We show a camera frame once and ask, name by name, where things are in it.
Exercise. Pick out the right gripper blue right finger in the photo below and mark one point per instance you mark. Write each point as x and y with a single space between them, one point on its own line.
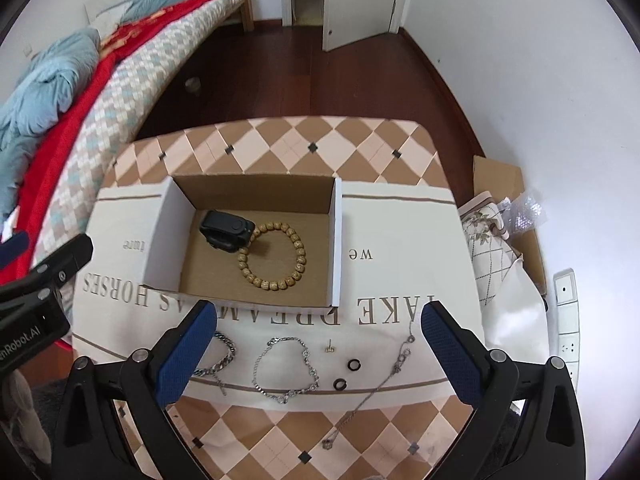
487 385

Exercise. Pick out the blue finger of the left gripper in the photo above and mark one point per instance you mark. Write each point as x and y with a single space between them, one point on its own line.
12 248

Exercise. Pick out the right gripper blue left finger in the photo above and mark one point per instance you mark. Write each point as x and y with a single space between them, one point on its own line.
153 379

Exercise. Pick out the black smart band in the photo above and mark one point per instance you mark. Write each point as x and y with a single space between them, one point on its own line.
227 232

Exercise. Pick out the small stud earring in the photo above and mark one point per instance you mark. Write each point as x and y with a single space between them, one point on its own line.
329 346

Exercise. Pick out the folded patterned cloth bag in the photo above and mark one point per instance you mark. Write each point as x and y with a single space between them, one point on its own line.
513 314

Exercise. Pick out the white power strip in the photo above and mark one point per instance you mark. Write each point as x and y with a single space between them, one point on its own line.
567 322

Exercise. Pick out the checkered tablecloth with text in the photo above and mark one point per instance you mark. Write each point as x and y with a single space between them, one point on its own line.
379 405

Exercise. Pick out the bed with checkered mattress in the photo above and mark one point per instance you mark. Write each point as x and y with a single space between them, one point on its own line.
117 116

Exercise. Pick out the light blue duvet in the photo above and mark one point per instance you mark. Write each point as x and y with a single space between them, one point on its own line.
46 89

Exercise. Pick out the clear plastic wrap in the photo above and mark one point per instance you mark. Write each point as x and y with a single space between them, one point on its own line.
524 213

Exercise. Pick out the open cardboard box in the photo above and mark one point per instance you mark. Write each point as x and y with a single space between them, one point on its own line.
256 240

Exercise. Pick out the red blanket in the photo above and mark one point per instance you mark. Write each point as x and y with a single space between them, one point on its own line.
43 172

